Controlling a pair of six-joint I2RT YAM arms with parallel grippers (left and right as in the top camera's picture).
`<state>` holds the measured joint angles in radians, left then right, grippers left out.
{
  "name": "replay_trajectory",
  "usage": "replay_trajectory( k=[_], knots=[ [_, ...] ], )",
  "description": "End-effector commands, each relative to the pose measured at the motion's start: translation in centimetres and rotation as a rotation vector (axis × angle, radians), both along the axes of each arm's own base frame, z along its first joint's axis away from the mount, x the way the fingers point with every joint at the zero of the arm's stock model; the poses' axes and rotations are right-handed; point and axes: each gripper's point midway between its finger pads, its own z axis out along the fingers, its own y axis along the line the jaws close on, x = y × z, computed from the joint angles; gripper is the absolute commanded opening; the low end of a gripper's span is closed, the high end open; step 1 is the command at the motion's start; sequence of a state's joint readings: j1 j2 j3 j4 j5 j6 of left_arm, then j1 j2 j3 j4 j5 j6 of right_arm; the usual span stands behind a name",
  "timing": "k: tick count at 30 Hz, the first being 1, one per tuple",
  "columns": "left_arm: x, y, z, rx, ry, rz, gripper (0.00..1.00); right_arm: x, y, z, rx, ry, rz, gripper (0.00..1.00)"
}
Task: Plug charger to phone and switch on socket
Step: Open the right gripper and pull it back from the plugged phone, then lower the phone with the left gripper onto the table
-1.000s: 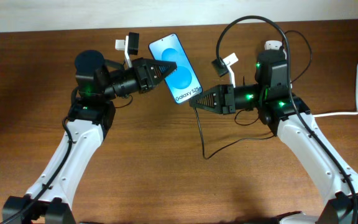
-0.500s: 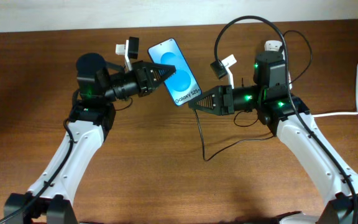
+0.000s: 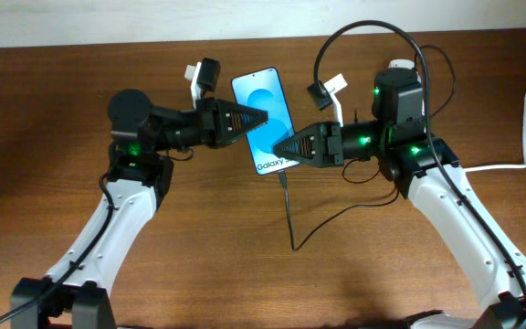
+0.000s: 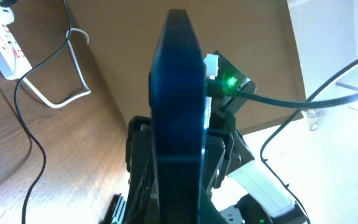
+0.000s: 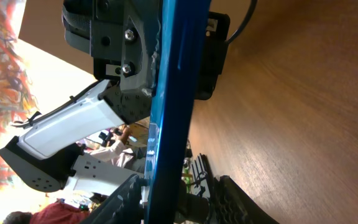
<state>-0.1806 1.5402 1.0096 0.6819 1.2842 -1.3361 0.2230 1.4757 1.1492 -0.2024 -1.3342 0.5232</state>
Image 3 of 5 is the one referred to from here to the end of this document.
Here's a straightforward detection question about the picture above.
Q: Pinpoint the blue smartphone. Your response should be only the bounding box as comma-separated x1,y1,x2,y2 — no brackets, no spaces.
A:
230,67,301,176

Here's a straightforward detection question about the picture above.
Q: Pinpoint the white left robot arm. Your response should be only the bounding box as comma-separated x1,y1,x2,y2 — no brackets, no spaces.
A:
11,89,268,328

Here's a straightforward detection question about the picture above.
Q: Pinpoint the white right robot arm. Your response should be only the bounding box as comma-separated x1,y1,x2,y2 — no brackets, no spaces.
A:
273,68,526,328

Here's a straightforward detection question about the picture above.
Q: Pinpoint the white power strip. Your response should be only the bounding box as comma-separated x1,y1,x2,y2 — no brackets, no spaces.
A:
388,59,417,70

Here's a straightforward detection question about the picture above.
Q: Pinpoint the white power strip cord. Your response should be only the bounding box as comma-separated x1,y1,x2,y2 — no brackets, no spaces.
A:
463,80,526,174

